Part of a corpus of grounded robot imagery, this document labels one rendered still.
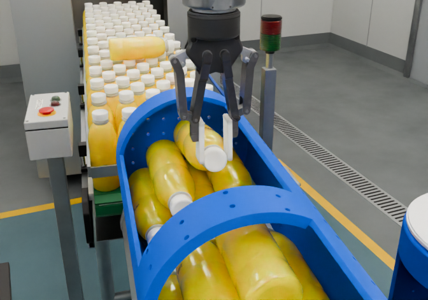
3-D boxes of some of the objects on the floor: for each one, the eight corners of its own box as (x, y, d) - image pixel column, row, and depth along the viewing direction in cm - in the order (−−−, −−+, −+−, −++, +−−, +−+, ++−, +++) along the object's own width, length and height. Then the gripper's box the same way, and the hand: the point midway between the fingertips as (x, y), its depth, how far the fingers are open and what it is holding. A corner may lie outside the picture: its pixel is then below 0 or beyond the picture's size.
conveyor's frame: (109, 446, 161) (77, 204, 123) (94, 190, 305) (77, 42, 267) (253, 414, 171) (265, 181, 133) (172, 180, 316) (167, 37, 278)
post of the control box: (86, 411, 172) (44, 146, 130) (86, 401, 176) (45, 139, 133) (98, 409, 173) (60, 144, 131) (97, 399, 176) (61, 137, 134)
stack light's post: (253, 337, 202) (265, 70, 155) (250, 329, 205) (260, 66, 159) (262, 335, 202) (277, 69, 156) (259, 328, 206) (272, 65, 160)
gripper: (158, 15, 66) (165, 176, 76) (279, 9, 70) (271, 163, 80) (151, 6, 73) (158, 154, 83) (261, 0, 76) (256, 143, 86)
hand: (213, 139), depth 80 cm, fingers closed on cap, 4 cm apart
